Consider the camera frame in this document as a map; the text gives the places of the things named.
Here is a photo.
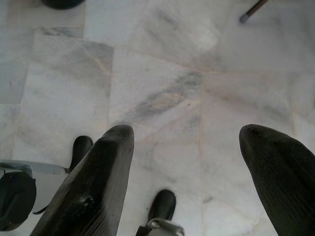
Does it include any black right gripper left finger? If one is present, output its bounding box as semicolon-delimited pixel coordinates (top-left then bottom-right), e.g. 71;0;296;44
30;124;135;236

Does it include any black bin with blue rim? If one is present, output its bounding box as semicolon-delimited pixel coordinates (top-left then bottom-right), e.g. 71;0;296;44
40;0;86;10

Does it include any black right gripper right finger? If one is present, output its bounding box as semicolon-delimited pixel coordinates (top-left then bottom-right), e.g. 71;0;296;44
239;123;315;236

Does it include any marble table with red edge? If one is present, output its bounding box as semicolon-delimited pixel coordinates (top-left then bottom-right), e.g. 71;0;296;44
239;0;269;24

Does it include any robot right leg black foot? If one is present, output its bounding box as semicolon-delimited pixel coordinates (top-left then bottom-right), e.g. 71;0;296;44
136;188;186;236

